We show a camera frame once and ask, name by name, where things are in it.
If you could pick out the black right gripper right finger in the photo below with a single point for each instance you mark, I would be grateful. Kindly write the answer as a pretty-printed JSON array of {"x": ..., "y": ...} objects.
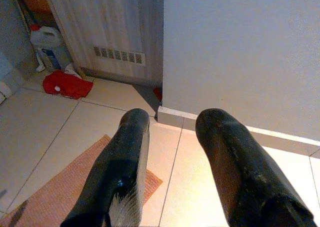
[{"x": 250, "y": 177}]

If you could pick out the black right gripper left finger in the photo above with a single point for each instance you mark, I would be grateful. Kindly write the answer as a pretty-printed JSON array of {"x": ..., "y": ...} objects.
[{"x": 120, "y": 157}]

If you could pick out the white skirting board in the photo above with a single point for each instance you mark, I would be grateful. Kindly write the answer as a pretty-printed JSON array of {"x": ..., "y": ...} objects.
[{"x": 175, "y": 117}]

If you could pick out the orange woven floor mat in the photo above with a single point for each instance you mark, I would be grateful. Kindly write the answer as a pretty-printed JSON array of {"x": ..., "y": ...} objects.
[{"x": 57, "y": 192}]

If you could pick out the small red object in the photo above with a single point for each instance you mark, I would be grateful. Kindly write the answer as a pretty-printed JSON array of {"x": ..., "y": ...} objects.
[{"x": 158, "y": 93}]

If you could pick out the red cloth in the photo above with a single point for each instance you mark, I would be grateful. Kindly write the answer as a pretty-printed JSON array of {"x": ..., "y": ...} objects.
[{"x": 70, "y": 87}]

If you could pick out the white crumpled cloth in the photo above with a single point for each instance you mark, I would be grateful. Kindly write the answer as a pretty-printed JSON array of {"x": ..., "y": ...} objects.
[{"x": 71, "y": 70}]

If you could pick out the white vent grille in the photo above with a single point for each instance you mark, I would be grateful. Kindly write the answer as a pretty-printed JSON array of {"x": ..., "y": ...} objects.
[{"x": 120, "y": 55}]

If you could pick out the blue and white carton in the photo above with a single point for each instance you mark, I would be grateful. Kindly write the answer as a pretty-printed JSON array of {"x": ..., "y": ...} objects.
[{"x": 51, "y": 58}]

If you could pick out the light wooden door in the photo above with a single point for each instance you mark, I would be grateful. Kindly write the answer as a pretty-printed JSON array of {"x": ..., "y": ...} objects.
[{"x": 110, "y": 19}]

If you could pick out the white plastic jug red cap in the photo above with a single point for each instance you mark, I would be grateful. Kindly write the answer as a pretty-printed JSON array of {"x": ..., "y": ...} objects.
[{"x": 46, "y": 37}]

